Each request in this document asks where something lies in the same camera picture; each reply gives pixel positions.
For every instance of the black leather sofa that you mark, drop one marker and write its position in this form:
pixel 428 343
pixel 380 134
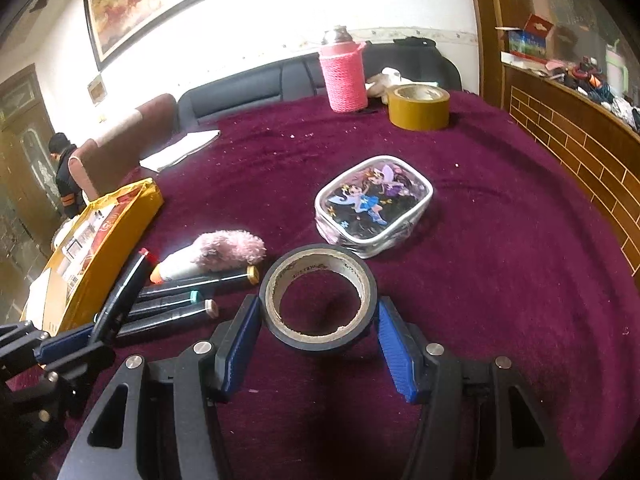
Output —
pixel 240 90

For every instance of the bottle with pink knitted sleeve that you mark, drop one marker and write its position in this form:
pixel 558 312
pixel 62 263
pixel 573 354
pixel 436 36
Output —
pixel 342 80

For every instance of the white cloth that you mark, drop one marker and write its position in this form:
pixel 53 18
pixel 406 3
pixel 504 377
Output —
pixel 385 80

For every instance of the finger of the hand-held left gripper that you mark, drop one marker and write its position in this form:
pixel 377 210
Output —
pixel 80 365
pixel 65 345

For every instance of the brown tape roll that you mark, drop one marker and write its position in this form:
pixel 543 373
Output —
pixel 415 115

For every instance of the wooden partition frame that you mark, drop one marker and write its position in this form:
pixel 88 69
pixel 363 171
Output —
pixel 482 25

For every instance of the black marker red tip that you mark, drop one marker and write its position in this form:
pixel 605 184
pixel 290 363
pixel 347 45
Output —
pixel 125 290

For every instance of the white paper sheets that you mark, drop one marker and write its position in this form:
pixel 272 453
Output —
pixel 175 150

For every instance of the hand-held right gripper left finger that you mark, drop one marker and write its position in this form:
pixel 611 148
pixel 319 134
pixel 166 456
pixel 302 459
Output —
pixel 240 345

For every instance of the yellow taped cardboard box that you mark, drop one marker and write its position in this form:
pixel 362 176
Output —
pixel 125 230

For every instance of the white glue stick orange cap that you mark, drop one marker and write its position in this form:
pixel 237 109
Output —
pixel 175 267

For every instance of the black tape roll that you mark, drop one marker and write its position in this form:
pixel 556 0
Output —
pixel 320 341

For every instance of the cartoon print clear pouch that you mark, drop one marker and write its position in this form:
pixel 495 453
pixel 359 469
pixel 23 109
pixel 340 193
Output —
pixel 370 195

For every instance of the small wall plaque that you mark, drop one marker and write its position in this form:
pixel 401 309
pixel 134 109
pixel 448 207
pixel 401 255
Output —
pixel 97 89

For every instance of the wooden door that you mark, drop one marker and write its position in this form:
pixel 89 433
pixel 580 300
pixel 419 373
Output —
pixel 25 185

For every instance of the pink fluffy plush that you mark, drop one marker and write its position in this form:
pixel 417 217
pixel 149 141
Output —
pixel 225 250

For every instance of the brown padded chair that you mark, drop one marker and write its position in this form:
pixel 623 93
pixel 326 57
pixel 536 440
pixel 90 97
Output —
pixel 130 140

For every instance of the framed painting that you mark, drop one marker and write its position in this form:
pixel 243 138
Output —
pixel 165 5

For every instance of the white box blue label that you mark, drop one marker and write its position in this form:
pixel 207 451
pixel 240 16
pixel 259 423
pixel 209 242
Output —
pixel 75 245

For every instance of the pile of assorted clutter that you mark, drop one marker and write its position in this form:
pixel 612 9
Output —
pixel 595 85

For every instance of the wooden brick pattern counter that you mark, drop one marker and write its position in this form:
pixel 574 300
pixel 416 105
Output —
pixel 575 150

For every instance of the open printed carton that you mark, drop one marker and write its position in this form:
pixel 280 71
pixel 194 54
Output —
pixel 525 42

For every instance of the black marker teal cap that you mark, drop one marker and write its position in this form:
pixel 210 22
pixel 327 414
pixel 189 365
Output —
pixel 165 304

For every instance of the black bag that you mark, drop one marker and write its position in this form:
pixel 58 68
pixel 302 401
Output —
pixel 425 60

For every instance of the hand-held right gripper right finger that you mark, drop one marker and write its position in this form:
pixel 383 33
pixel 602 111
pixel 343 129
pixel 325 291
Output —
pixel 395 355

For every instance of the white kettle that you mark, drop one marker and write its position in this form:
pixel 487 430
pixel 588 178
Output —
pixel 615 67

